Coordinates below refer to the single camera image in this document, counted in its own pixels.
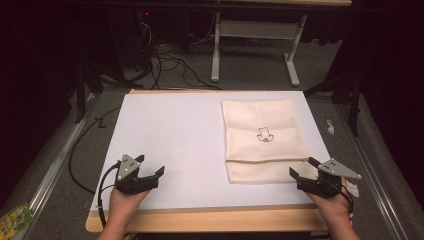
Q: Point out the person's right hand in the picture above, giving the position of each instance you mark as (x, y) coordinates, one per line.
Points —
(333, 208)

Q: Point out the white crumpled scrap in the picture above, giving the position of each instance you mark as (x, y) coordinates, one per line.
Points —
(330, 126)

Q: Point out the white table cover sheet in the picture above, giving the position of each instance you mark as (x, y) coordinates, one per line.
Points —
(173, 140)

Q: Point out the green printed packet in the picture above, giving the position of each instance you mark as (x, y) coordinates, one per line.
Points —
(15, 220)

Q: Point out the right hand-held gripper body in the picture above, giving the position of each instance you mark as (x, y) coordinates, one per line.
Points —
(328, 181)

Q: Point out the white metal table frame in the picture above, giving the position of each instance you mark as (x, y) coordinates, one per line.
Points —
(216, 53)

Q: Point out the black stand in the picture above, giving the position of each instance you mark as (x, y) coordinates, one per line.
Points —
(355, 100)
(80, 93)

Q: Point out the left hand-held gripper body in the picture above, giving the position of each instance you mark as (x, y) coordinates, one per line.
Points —
(128, 168)

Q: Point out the person's left hand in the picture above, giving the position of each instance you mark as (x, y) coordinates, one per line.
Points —
(125, 205)

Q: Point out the cream cloth with drawing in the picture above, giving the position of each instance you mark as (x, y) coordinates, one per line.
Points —
(263, 133)

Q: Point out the metal floor rail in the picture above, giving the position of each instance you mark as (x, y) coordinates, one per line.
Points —
(56, 163)
(370, 166)

